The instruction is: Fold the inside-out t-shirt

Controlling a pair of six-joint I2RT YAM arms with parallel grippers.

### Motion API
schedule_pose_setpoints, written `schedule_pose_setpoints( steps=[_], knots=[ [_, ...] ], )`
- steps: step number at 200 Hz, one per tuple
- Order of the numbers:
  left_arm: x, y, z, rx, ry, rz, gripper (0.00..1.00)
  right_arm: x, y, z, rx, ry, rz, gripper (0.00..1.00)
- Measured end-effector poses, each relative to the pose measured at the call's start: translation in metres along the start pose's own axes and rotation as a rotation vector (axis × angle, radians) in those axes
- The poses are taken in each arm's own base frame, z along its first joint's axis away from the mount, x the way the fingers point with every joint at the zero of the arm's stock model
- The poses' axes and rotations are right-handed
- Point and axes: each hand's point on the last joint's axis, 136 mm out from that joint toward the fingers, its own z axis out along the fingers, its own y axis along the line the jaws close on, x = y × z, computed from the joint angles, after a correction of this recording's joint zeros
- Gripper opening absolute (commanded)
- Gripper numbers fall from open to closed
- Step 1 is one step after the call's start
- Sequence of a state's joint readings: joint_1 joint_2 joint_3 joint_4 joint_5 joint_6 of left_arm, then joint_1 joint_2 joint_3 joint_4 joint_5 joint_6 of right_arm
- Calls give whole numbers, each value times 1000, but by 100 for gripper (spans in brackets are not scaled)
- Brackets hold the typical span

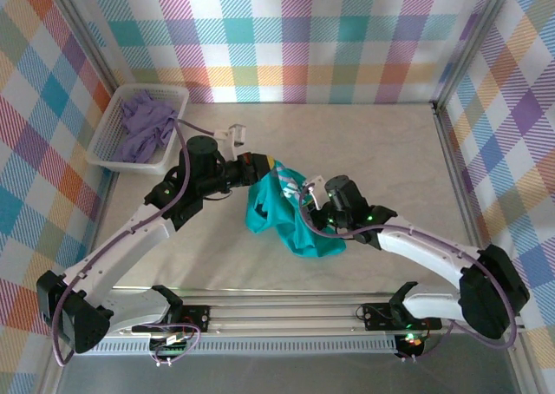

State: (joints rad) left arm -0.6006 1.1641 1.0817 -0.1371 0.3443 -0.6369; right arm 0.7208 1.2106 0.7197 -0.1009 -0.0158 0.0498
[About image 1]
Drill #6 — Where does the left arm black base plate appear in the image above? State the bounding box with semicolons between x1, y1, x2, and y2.
173;305;212;334

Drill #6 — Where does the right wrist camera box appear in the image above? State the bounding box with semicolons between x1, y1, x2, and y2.
302;174;325;211

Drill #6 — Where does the purple crumpled t-shirt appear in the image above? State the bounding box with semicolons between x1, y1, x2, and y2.
113;89;180;164

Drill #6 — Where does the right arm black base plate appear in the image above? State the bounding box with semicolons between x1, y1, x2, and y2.
362;302;443;331

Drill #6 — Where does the teal printed t-shirt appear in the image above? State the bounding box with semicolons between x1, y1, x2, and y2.
245;160;348;259

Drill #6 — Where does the green terminal circuit board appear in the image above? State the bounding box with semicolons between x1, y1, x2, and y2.
149;332;194;360

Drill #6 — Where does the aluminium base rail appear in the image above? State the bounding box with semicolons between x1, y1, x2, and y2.
47;287;526;338

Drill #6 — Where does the grey slotted cable duct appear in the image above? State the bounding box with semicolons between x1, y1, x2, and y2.
69;339;398;357

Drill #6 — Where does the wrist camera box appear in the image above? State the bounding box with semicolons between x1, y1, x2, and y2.
212;123;248;161
302;174;325;211

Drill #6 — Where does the aluminium frame post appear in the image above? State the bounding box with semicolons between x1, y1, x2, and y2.
431;0;521;117
42;0;125;94

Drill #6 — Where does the circuit board with LEDs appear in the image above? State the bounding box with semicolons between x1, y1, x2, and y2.
396;331;426;358

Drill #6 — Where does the white plastic mesh basket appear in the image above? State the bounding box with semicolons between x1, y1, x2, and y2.
85;83;191;176

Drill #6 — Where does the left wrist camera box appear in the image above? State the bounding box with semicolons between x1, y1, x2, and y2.
212;123;248;161

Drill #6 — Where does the aluminium side rail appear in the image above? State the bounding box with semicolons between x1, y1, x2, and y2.
432;105;537;394
36;167;121;394

